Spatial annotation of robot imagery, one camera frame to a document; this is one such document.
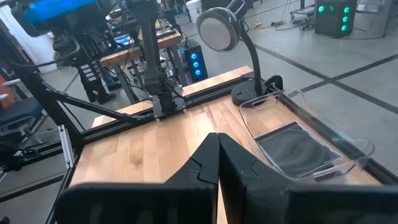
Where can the computer tower blue lights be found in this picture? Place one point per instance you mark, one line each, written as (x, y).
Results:
(194, 62)

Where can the silver frame bracket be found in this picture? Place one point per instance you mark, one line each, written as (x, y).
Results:
(66, 146)

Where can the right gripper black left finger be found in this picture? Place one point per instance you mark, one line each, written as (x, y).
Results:
(205, 165)

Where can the black aluminium table frame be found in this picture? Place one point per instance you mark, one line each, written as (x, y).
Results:
(118, 126)

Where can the dark blue office chair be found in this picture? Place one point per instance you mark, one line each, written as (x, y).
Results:
(21, 112)

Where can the black tray jewel case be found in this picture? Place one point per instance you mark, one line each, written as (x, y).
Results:
(295, 149)

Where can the clear plastic bin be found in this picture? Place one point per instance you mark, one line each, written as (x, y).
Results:
(245, 109)

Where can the black clamp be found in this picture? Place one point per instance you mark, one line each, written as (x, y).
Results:
(273, 84)

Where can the black box green lights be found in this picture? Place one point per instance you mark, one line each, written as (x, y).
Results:
(334, 28)

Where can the white bucket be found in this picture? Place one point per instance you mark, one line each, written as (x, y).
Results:
(194, 11)

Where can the grey wheeled dolly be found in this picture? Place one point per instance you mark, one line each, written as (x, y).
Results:
(301, 12)

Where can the wooden workbench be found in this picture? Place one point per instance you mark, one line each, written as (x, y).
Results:
(140, 51)

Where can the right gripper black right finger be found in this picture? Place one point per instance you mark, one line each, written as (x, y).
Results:
(245, 186)

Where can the black gooseneck desk lamp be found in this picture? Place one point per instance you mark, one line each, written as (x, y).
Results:
(219, 29)

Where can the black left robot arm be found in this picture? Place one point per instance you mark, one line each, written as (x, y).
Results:
(152, 62)

